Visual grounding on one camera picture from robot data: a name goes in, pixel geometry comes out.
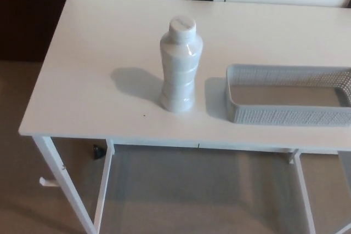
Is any white plastic bottle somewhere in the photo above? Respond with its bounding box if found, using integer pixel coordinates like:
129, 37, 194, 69
160, 17, 205, 113

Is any white desk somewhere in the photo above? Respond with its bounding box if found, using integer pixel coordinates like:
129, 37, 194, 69
18, 0, 351, 234

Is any grey perforated tray container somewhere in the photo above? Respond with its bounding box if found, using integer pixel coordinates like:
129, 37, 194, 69
225, 63, 351, 128

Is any white desk hook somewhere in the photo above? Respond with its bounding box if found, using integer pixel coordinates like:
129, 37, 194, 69
39, 176, 60, 190

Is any black door stop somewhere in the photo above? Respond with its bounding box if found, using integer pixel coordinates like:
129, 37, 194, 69
92, 144, 106, 161

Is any dark brown wooden door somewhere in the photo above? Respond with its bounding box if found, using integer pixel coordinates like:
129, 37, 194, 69
0, 0, 72, 62

